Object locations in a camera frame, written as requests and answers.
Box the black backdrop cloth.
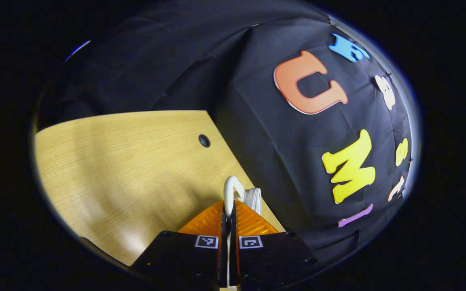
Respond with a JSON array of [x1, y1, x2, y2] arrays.
[[39, 0, 419, 267]]

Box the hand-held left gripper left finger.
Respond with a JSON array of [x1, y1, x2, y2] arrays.
[[130, 200, 227, 289]]

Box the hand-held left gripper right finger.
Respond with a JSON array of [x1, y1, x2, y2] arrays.
[[230, 200, 318, 291]]

